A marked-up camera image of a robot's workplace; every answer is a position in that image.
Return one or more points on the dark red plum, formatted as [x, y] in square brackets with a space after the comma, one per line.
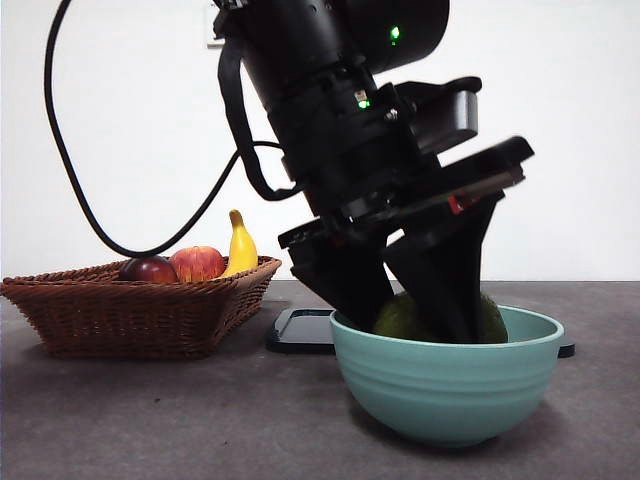
[150, 272]

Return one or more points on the red and yellow apple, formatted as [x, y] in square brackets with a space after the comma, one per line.
[197, 265]

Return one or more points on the green avocado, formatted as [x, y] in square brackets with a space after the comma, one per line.
[400, 320]

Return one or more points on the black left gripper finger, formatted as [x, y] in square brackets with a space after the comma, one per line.
[345, 280]
[445, 270]

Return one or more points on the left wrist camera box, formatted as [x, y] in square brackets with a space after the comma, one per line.
[450, 115]

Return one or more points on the white wall power outlet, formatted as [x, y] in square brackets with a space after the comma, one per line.
[212, 35]

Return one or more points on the black rectangular tray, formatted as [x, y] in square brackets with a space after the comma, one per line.
[300, 332]

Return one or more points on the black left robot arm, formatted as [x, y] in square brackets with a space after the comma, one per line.
[310, 60]

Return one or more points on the brown woven wicker basket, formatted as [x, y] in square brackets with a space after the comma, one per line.
[125, 320]

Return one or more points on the teal ceramic bowl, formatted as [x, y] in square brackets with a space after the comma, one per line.
[440, 390]

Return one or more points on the yellow banana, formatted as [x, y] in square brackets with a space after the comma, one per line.
[242, 245]

